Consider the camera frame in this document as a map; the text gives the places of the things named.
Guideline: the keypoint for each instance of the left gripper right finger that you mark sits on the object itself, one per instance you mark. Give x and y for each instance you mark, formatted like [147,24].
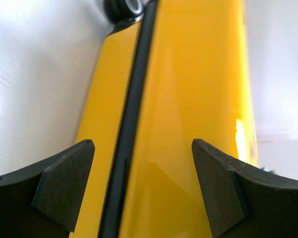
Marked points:
[243,201]

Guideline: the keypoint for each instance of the yellow hard-shell suitcase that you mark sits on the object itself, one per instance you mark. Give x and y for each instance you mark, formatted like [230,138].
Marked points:
[179,74]

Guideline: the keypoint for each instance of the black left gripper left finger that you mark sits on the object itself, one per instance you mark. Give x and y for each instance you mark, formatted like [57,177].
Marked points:
[43,200]

